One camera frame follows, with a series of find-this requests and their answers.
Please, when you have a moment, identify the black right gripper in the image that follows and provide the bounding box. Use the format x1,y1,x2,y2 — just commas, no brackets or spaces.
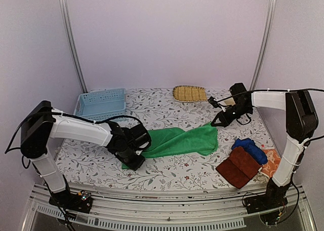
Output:
211,102,252,127

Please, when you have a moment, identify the green microfiber towel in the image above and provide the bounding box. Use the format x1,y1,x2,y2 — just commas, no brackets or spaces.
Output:
121,122,219,170

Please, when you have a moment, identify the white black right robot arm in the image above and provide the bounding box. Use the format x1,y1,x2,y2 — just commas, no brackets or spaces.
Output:
208,84,318,209

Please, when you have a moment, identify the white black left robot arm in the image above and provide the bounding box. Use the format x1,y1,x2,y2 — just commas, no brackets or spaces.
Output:
20,100,152,208

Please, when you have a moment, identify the cream cylindrical cup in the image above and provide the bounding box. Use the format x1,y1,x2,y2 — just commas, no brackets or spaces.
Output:
222,98,236,106

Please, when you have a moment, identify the blue rolled towel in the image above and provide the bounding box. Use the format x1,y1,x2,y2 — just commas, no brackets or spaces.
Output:
231,138,268,165

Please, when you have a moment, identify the woven bamboo tray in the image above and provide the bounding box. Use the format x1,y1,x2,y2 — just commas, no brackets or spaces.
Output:
172,86,208,102

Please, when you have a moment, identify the brown folded towel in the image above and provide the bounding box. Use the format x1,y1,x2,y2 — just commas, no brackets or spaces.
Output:
216,146,261,189

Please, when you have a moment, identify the orange patterned towel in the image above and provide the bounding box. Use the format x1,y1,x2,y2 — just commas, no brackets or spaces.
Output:
261,149,281,178

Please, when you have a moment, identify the light blue plastic basket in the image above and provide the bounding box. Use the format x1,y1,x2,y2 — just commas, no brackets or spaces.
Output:
73,88,126,121

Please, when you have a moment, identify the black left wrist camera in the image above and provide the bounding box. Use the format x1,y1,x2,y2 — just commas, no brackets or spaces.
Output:
130,124,151,149

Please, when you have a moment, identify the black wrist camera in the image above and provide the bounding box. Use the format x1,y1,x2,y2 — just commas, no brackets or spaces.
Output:
229,83,247,96
130,124,151,149

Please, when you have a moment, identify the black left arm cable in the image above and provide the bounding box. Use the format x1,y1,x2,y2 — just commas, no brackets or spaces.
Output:
5,108,145,170

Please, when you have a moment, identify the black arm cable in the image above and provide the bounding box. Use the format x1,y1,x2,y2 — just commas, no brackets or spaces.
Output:
5,108,145,170
209,88,324,225

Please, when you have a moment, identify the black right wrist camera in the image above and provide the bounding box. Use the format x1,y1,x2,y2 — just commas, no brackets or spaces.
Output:
229,83,247,96

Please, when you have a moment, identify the aluminium front rail base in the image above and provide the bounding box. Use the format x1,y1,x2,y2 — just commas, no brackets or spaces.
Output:
21,182,317,231

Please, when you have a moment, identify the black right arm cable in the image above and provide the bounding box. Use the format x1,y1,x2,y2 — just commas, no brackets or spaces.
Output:
209,88,324,225

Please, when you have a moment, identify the right aluminium frame post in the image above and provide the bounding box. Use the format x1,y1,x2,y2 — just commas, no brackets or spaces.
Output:
250,0,277,90

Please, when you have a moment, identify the aluminium frame post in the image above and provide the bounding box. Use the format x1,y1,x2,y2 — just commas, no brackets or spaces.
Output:
250,0,277,90
59,0,88,93

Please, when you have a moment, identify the left aluminium frame post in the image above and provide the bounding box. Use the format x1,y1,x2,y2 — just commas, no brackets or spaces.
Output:
59,0,88,93

